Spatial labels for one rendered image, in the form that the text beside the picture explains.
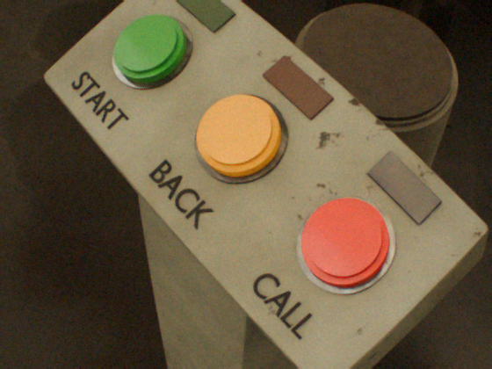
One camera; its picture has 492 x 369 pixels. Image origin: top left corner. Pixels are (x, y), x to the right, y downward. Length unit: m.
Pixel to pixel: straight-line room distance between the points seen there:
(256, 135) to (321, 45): 0.18
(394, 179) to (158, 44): 0.14
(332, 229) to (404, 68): 0.21
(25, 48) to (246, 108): 0.93
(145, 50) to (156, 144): 0.05
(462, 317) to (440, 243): 0.69
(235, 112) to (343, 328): 0.12
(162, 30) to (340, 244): 0.15
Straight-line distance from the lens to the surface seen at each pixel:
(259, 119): 0.38
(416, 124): 0.53
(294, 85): 0.40
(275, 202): 0.38
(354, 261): 0.35
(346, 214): 0.36
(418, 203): 0.37
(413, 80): 0.54
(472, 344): 1.04
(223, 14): 0.43
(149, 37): 0.42
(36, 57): 1.28
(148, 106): 0.42
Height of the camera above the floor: 0.92
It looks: 57 degrees down
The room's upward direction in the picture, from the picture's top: 4 degrees clockwise
